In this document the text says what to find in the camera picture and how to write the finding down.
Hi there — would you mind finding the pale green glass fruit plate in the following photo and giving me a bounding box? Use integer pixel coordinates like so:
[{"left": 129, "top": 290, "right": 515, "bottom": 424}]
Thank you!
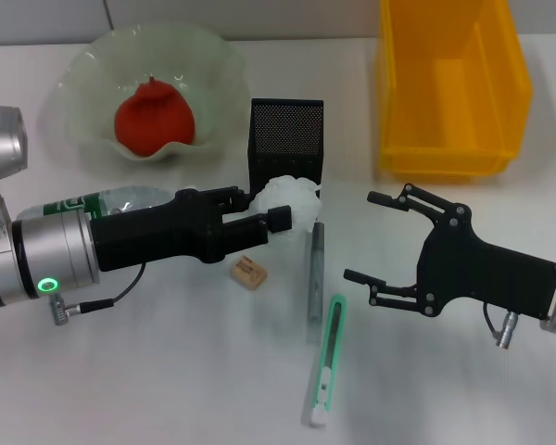
[{"left": 57, "top": 21, "right": 247, "bottom": 163}]

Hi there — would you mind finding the black mesh pen holder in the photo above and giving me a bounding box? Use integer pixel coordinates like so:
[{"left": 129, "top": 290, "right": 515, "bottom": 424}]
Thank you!
[{"left": 247, "top": 97, "right": 325, "bottom": 198}]

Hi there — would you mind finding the left arm cable with connector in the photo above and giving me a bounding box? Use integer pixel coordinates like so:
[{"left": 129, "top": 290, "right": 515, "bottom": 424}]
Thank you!
[{"left": 49, "top": 261, "right": 145, "bottom": 326}]

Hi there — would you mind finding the left wrist camera housing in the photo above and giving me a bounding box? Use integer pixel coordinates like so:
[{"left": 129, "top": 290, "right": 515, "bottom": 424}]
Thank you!
[{"left": 0, "top": 106, "right": 28, "bottom": 196}]

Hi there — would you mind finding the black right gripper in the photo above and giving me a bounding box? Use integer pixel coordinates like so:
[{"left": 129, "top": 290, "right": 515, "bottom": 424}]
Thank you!
[{"left": 342, "top": 182, "right": 556, "bottom": 322}]

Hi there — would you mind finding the arm cable with connector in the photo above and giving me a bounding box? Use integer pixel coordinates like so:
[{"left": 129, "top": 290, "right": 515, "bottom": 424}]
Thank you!
[
  {"left": 49, "top": 261, "right": 145, "bottom": 326},
  {"left": 483, "top": 303, "right": 520, "bottom": 348}
]

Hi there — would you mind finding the green utility knife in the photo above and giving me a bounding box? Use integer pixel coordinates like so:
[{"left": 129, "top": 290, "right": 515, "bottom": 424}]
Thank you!
[{"left": 303, "top": 292, "right": 348, "bottom": 428}]

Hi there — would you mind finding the tan eraser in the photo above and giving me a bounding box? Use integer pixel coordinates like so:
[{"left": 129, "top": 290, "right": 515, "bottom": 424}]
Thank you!
[{"left": 229, "top": 254, "right": 269, "bottom": 292}]

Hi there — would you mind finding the yellow plastic bin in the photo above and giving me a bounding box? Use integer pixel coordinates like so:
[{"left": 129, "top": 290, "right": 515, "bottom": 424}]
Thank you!
[{"left": 374, "top": 0, "right": 535, "bottom": 183}]

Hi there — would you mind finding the right arm cable with connector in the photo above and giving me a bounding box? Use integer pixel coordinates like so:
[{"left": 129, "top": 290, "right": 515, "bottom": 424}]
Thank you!
[{"left": 483, "top": 303, "right": 520, "bottom": 348}]

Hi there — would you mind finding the grey pen in clear sleeve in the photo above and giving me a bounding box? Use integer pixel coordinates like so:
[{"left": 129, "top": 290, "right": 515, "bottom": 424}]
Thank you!
[{"left": 304, "top": 221, "right": 328, "bottom": 345}]

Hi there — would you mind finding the clear water bottle green label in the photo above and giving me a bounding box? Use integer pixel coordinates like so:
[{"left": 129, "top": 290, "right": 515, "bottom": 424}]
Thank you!
[{"left": 16, "top": 184, "right": 183, "bottom": 223}]

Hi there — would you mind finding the orange fruit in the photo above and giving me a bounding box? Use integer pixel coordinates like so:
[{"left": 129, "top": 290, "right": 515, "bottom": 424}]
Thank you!
[{"left": 114, "top": 76, "right": 196, "bottom": 157}]

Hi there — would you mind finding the white paper ball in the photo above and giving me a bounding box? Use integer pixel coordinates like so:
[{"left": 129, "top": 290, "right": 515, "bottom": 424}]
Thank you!
[{"left": 249, "top": 174, "right": 323, "bottom": 235}]

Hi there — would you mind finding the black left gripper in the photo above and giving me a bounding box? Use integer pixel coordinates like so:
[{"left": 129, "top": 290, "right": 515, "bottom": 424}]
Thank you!
[{"left": 89, "top": 184, "right": 294, "bottom": 265}]

